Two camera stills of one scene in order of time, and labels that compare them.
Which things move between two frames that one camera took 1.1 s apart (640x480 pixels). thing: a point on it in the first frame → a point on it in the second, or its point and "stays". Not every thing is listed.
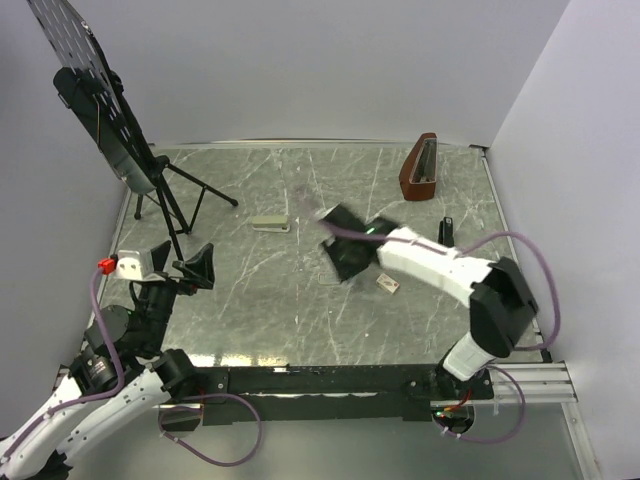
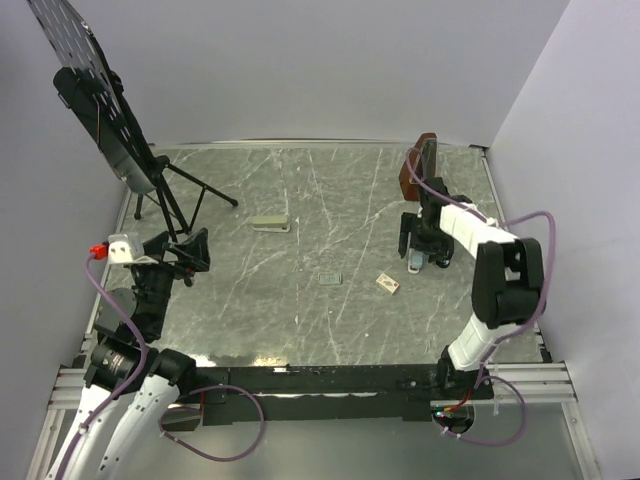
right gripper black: [344, 271] → [440, 249]
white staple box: [387, 283] stays
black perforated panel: [88, 83] stays
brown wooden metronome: [418, 171] stays
